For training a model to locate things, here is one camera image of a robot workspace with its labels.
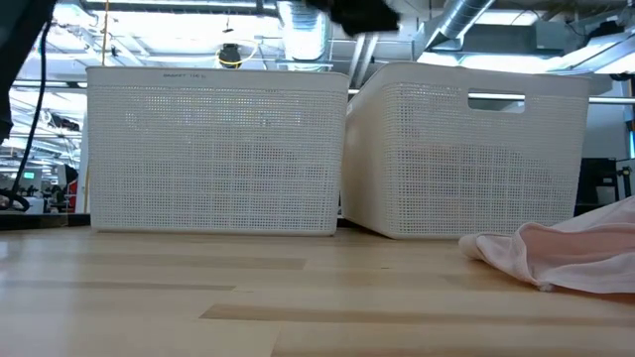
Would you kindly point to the silver horizontal pipe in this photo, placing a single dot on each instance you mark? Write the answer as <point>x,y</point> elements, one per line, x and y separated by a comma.
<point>612,100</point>

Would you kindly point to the black and red object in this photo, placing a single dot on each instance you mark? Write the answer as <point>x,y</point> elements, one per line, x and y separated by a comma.
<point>71,191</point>

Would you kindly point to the silver flexible duct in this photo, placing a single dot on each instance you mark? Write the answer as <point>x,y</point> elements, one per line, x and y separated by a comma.
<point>303,35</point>

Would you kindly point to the white perforated plastic bin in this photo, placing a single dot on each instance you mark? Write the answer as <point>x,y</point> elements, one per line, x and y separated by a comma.
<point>446,158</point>
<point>213,149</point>

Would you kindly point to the light pink garment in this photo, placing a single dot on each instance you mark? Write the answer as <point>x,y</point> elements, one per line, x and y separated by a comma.
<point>570,253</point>

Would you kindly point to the silver spiral duct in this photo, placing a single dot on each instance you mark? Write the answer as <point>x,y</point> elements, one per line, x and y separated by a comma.
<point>461,20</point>

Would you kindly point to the small green lit screen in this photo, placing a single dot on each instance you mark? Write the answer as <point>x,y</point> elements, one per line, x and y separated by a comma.
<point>29,175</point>

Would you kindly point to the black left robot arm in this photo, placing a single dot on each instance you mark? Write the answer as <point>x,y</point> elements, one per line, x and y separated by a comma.
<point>17,39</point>

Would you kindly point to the grey box duct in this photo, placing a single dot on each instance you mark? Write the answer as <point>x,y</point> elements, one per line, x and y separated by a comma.
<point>511,39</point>

